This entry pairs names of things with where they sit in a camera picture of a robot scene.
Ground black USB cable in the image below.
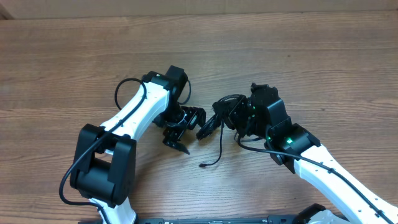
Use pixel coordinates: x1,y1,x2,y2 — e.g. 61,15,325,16
195,93,246,168

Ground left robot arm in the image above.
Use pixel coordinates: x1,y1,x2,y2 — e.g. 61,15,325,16
59,66,206,223

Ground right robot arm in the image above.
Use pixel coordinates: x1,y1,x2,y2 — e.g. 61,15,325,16
213,83,397,223

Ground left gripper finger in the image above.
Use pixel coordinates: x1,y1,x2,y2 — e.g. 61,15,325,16
162,139,190,155
187,107,206,130

